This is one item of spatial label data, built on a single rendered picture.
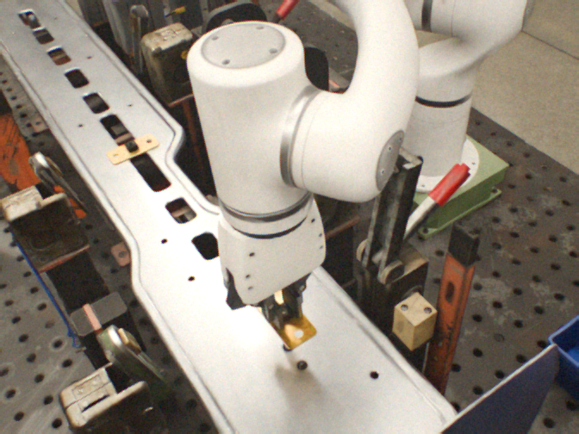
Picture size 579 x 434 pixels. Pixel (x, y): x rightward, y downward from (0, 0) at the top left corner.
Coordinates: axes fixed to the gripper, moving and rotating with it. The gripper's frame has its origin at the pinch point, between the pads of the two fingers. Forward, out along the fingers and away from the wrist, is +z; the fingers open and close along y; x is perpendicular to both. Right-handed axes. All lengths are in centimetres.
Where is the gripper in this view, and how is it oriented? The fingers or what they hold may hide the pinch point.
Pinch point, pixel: (282, 303)
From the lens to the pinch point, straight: 66.0
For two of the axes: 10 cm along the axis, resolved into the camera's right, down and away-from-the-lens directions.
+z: 0.8, 6.8, 7.3
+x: 5.5, 5.8, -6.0
